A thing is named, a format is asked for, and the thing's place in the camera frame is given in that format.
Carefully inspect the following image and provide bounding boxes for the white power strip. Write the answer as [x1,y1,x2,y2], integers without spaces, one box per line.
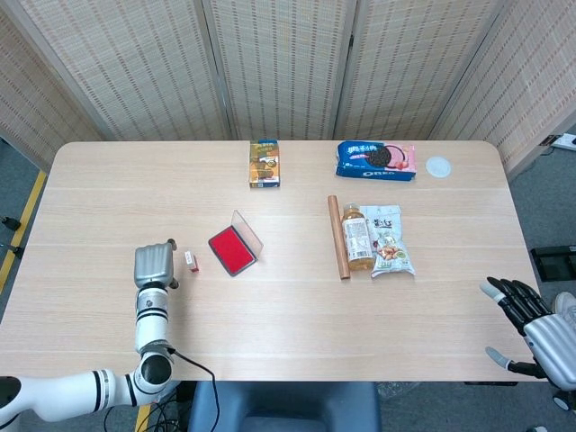
[541,132,576,152]

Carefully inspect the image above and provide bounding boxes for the red ink pad clear lid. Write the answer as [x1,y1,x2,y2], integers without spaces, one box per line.
[207,209,265,278]

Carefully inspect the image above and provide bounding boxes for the black caster wheel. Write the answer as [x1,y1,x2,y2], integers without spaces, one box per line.
[551,389,576,413]

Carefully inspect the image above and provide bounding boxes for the yellow blue snack box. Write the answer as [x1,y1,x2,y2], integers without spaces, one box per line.
[248,139,282,189]

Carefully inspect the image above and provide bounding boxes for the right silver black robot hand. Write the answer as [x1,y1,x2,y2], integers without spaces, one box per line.
[479,276,576,392]

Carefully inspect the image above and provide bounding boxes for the clear nut snack bag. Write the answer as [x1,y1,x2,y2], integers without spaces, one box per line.
[359,204,416,279]

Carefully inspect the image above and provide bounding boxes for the black foot pedal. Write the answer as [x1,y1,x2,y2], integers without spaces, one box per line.
[529,245,576,284]

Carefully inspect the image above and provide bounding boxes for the white sneaker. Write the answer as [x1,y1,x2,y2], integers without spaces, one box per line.
[553,291,576,326]

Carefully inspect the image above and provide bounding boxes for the yellow floor tape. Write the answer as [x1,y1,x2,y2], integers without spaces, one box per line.
[0,169,49,293]

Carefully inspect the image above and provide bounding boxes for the clear plastic wrap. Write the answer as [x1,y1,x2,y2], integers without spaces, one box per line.
[375,381,422,401]

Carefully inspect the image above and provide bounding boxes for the blue Oreo cookie pack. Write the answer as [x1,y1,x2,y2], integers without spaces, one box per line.
[334,139,418,183]

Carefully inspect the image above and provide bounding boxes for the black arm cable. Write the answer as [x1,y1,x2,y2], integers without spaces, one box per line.
[164,346,220,432]

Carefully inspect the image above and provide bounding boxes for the woven folding screen panel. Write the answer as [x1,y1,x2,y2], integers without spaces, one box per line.
[13,0,236,141]
[427,0,576,182]
[333,0,514,141]
[0,8,104,172]
[202,0,361,141]

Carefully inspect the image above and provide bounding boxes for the wooden rolling pin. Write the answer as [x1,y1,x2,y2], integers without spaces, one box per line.
[327,194,352,282]

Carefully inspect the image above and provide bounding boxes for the dark blue chair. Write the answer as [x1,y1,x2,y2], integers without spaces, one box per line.
[186,381,383,432]

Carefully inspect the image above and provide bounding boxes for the white round plastic lid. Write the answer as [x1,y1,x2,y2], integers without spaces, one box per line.
[425,155,453,179]

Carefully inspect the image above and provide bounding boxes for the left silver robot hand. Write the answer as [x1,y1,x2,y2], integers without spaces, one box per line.
[133,238,180,290]

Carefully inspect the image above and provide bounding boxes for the amber tea bottle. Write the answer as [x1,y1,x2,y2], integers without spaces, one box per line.
[340,202,375,273]

